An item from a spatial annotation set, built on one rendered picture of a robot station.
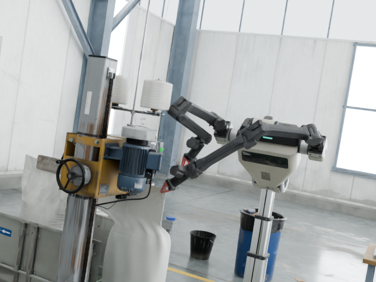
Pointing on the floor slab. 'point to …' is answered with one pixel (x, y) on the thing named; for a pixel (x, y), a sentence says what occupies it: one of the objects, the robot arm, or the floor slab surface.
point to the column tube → (70, 258)
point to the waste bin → (245, 239)
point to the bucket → (201, 244)
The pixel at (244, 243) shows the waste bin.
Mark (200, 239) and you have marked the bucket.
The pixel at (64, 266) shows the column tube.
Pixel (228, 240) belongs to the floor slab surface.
